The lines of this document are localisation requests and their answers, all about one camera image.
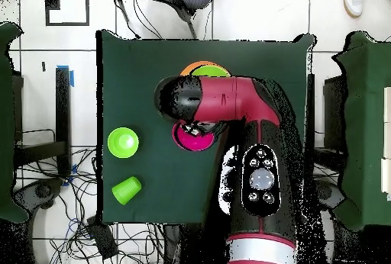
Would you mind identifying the pink bowl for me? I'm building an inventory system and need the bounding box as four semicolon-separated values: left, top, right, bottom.
171;121;216;151

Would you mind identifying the large green bowl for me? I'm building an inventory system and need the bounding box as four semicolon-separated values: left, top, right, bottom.
190;65;232;79

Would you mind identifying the large orange bowl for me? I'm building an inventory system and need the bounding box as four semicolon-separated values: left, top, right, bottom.
179;60;231;78

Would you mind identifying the small green ribbed bowl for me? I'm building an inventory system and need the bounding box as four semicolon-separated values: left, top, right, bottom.
107;127;140;159

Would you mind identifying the dark green tablecloth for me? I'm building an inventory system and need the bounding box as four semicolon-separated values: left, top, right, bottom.
96;30;315;225

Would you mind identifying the green smooth cup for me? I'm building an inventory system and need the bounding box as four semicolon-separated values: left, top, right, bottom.
111;175;143;206

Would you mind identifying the grey office chair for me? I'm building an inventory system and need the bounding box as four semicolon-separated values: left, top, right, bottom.
115;0;217;40

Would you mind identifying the blue tape strip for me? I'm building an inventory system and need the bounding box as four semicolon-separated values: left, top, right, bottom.
56;64;75;88

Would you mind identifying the black power strip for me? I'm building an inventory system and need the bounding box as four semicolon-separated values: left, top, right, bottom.
86;216;119;260

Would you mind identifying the black chair base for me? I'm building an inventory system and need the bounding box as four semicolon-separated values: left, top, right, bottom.
314;179;346;213
11;178;65;216

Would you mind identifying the green cloth side table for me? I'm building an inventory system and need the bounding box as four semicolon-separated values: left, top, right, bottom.
332;31;391;228
0;21;30;224

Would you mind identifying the white shelf unit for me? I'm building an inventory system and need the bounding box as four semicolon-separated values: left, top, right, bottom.
380;86;391;201

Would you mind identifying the person's foot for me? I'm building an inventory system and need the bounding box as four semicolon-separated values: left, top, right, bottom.
343;0;364;18

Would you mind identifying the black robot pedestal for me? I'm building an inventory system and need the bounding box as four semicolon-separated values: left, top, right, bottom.
163;223;228;264

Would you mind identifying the tangle of floor cables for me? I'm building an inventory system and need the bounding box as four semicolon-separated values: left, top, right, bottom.
15;147;166;264

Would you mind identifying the black square floor frame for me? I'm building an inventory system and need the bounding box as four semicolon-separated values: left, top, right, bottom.
44;0;90;27

